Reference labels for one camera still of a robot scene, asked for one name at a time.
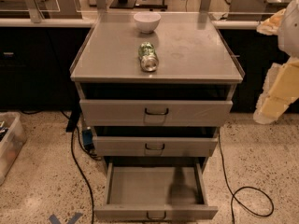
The grey drawer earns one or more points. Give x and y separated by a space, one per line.
132 104
155 141
155 192

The grey middle drawer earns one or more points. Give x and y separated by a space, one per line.
155 141

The white counter ledge rail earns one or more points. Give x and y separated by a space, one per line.
235 25

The clear plastic storage bin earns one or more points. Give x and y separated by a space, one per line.
13 137

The white ceramic bowl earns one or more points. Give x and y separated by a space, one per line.
147 21

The black monitor stand base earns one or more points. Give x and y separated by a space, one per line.
123 4

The grey top drawer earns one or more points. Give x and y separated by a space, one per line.
132 104

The grey metal drawer cabinet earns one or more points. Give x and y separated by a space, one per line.
189 48

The grey bottom drawer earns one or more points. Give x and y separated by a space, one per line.
155 192

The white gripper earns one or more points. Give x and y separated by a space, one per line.
290 32

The green soda can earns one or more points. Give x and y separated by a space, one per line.
148 58

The blue power adapter box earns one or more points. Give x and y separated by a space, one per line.
87 137

